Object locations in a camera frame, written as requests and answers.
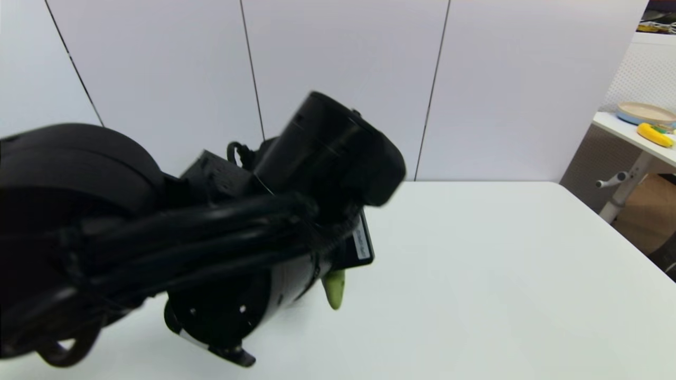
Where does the green handled black brush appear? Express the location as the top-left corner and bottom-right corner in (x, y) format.
(321, 269), (346, 311)

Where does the grey perforated partition panel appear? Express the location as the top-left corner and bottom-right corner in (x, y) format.
(560, 124), (642, 212)

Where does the white side table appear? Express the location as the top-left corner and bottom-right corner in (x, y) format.
(591, 112), (676, 225)

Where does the yellow toy banana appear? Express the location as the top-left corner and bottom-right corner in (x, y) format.
(636, 123), (674, 149)

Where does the beige and blue plate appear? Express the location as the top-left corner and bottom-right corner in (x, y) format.
(615, 102), (676, 127)

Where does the white perforated partition panel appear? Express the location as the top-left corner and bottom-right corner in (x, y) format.
(605, 34), (676, 113)

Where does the yellow and white clutter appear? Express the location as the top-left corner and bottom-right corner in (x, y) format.
(637, 11), (676, 36)

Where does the white table crank handle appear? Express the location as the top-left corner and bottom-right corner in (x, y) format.
(596, 172), (632, 189)

